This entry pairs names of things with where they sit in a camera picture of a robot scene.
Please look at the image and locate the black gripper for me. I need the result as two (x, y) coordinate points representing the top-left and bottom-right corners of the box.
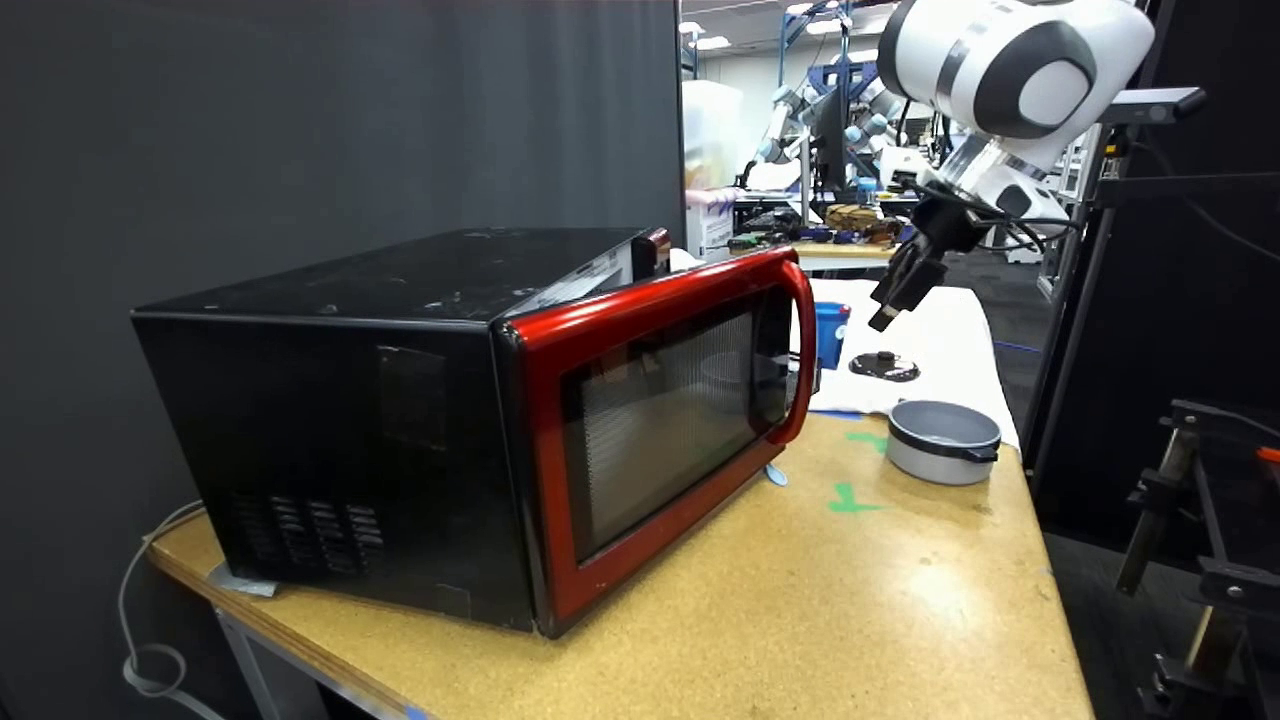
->
(869, 179), (995, 336)

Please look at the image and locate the black bar camera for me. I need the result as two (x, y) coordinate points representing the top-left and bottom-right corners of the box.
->
(1100, 83), (1212, 130)

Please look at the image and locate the black tripod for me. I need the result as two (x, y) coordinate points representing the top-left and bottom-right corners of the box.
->
(1113, 398), (1280, 720)

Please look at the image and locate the black round lid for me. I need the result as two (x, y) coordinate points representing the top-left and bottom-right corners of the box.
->
(848, 347), (926, 387)

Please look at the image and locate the gray dish with black handles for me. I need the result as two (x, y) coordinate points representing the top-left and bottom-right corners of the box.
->
(884, 398), (1003, 490)

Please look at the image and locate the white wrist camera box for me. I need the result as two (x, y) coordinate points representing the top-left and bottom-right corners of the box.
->
(933, 134), (1042, 222)

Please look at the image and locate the black panel stand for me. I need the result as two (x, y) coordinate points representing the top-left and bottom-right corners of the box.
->
(1019, 0), (1280, 555)

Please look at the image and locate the green cross tape mark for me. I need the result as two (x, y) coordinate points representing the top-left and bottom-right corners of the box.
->
(827, 478), (884, 519)

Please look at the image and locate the white power cable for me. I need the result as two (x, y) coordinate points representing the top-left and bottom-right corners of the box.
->
(117, 498), (226, 720)

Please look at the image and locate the blue plastic cup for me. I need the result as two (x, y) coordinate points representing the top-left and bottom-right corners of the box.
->
(814, 299), (854, 372)

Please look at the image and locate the black backdrop curtain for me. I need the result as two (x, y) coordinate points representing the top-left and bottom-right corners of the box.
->
(0, 0), (687, 720)

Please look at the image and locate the white cloth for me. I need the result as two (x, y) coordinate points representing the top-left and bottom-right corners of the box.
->
(671, 244), (1024, 454)

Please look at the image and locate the wooden background table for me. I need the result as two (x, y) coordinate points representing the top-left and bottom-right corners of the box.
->
(791, 235), (926, 264)

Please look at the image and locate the red and black microwave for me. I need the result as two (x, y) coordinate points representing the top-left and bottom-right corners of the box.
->
(128, 225), (821, 642)

